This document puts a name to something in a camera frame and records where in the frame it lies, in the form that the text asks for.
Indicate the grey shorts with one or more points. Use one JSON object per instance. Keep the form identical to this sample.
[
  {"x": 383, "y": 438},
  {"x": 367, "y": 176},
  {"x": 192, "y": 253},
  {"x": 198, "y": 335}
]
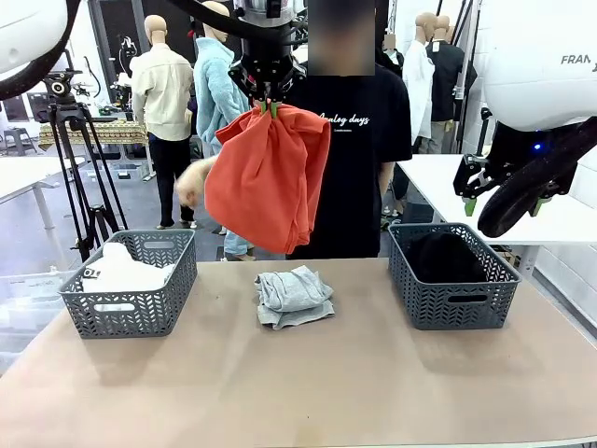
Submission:
[{"x": 291, "y": 294}]

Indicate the mannequin in black shirt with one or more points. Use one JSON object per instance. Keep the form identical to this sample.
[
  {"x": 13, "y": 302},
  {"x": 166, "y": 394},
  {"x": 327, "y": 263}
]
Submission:
[{"x": 448, "y": 84}]

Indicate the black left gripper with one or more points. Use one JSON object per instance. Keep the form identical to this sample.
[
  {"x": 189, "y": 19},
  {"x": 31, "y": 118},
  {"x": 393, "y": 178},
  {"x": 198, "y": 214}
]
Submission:
[{"x": 267, "y": 46}]

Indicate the person's right forearm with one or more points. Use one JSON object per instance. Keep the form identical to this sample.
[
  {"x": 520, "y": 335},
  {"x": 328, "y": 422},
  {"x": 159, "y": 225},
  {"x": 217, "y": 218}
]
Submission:
[{"x": 210, "y": 166}]

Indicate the person in black t-shirt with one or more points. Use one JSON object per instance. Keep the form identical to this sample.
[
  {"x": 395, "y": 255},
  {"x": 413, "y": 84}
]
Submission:
[{"x": 354, "y": 186}]

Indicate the black camera tripod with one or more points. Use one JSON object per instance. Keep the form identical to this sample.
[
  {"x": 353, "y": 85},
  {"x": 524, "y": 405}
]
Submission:
[{"x": 60, "y": 88}]

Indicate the black light stand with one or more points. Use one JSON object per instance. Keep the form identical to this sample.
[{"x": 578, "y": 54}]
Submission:
[{"x": 485, "y": 130}]

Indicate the person's left forearm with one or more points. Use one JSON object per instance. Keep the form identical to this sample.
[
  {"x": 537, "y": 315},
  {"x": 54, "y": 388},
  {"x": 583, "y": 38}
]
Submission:
[{"x": 387, "y": 182}]

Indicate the grey plastic woven-pattern basket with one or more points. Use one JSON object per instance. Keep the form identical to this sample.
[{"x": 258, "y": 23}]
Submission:
[
  {"x": 457, "y": 312},
  {"x": 130, "y": 317}
]

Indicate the orange top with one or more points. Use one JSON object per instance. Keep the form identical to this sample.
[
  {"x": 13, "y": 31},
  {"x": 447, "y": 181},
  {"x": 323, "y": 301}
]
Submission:
[{"x": 266, "y": 186}]

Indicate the white side table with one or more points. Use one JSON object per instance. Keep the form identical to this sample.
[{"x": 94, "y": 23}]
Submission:
[{"x": 23, "y": 172}]

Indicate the grey plastic stool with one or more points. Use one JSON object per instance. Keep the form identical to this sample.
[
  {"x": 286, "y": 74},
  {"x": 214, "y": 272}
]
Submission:
[{"x": 18, "y": 140}]

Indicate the table with patterned cloth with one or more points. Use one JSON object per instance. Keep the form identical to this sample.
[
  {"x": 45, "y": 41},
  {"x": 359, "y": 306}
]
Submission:
[{"x": 112, "y": 133}]

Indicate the mannequin in cream shirt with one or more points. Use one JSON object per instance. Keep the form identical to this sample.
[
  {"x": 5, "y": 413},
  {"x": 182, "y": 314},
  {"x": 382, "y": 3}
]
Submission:
[{"x": 163, "y": 93}]

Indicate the mannequin in blue fleece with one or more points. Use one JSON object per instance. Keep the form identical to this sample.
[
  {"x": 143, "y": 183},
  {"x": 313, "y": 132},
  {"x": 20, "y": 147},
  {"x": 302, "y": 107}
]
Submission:
[{"x": 212, "y": 93}]

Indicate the clear plastic storage box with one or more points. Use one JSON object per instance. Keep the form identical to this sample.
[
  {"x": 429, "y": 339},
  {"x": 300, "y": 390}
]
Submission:
[
  {"x": 14, "y": 345},
  {"x": 28, "y": 294}
]

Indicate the white black-printed t-shirt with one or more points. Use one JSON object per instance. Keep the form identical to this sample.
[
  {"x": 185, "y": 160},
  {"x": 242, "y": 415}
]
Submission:
[{"x": 126, "y": 273}]

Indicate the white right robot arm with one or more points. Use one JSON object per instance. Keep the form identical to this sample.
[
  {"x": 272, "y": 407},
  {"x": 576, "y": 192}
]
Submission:
[{"x": 536, "y": 70}]

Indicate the black trousers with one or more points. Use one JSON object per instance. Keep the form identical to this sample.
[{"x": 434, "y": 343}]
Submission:
[{"x": 443, "y": 259}]

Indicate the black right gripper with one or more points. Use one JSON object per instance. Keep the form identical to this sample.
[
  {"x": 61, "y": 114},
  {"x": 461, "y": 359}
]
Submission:
[{"x": 517, "y": 149}]

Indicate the white table with rounded corner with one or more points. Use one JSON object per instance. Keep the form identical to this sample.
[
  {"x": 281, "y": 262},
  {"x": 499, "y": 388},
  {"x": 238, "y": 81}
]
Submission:
[{"x": 434, "y": 186}]

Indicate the person's right hand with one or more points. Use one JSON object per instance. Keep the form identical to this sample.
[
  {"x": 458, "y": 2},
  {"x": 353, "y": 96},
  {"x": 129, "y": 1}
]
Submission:
[{"x": 189, "y": 186}]

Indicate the mannequin in white shirt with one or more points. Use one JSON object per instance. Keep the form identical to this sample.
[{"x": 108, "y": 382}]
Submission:
[{"x": 417, "y": 93}]

